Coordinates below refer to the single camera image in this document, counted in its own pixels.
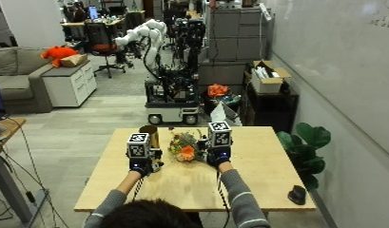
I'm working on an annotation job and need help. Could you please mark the black shelf cabinet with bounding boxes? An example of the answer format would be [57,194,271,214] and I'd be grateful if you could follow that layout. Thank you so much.
[243,70,300,134]

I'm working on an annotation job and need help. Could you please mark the left glove black cable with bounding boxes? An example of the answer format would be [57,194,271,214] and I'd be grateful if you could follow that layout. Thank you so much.
[131,177,144,202]

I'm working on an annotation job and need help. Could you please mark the wooden side desk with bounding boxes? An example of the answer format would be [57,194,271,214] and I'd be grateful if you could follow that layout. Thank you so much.
[0,117,50,224]

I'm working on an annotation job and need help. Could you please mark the brown paper bag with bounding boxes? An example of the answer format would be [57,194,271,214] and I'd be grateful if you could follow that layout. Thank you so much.
[61,53,90,67]

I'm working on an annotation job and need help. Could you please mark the grey sofa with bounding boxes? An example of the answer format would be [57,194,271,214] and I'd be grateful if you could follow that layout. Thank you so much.
[0,47,57,114]

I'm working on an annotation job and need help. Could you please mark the right glove marker cube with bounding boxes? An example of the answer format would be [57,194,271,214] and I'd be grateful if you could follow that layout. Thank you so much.
[207,121,234,148]

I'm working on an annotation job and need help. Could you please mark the green leafy potted plant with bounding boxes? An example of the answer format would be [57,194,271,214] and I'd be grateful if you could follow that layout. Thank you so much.
[276,122,332,192]

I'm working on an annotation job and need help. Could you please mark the mixed flower bouquet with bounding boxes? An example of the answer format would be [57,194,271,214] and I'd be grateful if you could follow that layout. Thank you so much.
[167,126,210,163]

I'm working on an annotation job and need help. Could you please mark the glove marker cube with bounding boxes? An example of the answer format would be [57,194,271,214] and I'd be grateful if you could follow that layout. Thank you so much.
[207,121,234,148]
[126,132,152,160]

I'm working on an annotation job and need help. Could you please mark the orange flower bunch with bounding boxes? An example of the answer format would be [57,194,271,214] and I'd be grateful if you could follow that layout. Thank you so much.
[207,83,231,99]

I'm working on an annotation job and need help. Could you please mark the open cardboard box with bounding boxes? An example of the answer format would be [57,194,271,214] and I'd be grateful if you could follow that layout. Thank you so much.
[248,60,293,95]

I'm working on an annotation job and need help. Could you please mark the white mobile robot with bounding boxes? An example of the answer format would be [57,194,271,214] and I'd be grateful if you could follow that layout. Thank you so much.
[115,18,207,125]

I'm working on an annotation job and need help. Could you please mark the black computer mouse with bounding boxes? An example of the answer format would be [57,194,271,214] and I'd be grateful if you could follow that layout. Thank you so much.
[287,184,308,206]

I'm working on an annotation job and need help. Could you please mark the left glove marker cube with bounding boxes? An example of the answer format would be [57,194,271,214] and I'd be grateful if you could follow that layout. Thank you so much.
[126,132,152,160]

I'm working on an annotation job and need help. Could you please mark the orange plush toy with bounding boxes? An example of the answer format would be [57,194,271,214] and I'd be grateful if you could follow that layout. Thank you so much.
[39,46,80,68]

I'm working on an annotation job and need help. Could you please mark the the person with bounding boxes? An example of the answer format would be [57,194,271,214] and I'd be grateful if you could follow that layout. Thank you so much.
[83,161,272,228]

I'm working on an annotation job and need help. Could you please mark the person's left hand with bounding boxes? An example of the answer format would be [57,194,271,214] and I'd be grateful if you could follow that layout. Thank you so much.
[128,147,166,178]

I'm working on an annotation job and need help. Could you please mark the black bin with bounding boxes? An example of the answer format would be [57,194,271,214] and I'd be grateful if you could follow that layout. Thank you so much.
[200,89,246,118]

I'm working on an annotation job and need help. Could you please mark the glove black cable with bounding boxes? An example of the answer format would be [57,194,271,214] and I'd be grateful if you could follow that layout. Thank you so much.
[216,170,232,228]
[131,177,144,202]

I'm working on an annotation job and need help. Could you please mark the whiteboard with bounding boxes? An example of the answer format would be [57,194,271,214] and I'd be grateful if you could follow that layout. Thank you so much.
[268,0,389,161]

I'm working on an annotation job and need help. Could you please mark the wooden table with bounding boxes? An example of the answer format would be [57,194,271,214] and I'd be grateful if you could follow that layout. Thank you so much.
[73,126,319,213]

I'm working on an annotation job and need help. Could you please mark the background office desk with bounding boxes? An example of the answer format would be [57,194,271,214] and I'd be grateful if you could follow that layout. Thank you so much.
[61,13,128,42]

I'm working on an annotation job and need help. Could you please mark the white paper sheet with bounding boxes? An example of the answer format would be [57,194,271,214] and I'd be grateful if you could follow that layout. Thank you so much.
[208,101,244,127]

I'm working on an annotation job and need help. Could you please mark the person's right hand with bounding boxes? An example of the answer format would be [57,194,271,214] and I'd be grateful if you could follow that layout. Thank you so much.
[196,138,234,170]

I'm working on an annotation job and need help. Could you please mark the grey filing cabinets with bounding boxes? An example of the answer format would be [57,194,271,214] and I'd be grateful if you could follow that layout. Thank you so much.
[198,6,272,93]

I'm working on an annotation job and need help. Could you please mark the white drawer cabinet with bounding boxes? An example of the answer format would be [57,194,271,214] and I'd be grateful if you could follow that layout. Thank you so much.
[41,60,98,108]

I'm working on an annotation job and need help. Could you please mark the black office chair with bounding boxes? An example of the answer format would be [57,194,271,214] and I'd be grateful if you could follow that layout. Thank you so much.
[83,21,128,79]

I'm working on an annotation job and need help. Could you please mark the gold metal vase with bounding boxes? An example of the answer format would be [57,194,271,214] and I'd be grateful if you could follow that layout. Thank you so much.
[139,124,163,150]

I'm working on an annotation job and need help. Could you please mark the right glove black cable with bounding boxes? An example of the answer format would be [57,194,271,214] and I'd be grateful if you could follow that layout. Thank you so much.
[216,170,232,228]

